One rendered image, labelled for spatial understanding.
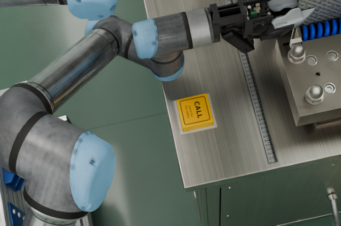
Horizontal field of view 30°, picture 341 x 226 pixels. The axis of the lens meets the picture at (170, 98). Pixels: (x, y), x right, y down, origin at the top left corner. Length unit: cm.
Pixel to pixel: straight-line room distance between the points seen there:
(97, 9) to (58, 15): 167
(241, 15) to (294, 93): 20
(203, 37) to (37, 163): 42
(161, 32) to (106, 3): 29
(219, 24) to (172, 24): 9
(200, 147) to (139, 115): 102
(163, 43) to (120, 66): 126
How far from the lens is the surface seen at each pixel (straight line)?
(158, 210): 229
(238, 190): 152
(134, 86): 244
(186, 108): 140
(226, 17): 123
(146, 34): 123
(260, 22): 126
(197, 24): 124
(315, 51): 135
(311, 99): 129
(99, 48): 129
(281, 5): 131
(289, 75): 132
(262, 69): 147
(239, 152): 140
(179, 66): 135
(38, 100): 112
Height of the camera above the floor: 223
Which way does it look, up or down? 68 degrees down
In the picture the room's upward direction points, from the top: 11 degrees counter-clockwise
